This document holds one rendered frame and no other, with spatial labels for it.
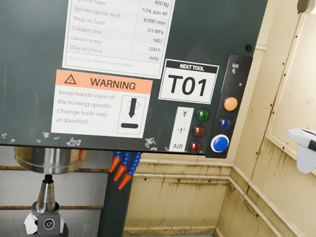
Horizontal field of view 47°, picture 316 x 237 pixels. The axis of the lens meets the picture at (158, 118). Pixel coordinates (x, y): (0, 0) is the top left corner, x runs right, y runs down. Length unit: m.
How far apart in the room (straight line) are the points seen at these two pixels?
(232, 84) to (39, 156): 0.41
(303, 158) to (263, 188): 1.24
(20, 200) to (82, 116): 0.87
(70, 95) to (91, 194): 0.88
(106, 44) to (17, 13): 0.13
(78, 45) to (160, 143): 0.22
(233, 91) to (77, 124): 0.28
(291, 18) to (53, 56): 1.36
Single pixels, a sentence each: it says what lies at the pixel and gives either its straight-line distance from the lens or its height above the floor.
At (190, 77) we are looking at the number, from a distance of 0.63.
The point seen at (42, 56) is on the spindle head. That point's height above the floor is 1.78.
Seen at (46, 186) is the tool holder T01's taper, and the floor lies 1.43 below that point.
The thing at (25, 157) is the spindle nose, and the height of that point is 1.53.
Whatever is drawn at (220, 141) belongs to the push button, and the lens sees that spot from 0.69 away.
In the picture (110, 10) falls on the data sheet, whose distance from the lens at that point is 0.57.
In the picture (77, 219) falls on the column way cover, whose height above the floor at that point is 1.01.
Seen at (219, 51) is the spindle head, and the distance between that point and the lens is 0.64.
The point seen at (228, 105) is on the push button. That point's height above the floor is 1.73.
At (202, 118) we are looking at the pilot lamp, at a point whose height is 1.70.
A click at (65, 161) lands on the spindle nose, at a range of 0.79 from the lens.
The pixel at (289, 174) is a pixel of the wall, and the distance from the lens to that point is 1.68.
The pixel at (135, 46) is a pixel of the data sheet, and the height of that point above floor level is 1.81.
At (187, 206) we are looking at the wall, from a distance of 2.10.
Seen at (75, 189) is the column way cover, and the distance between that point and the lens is 1.42.
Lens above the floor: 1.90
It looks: 19 degrees down
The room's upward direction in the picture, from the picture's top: 11 degrees clockwise
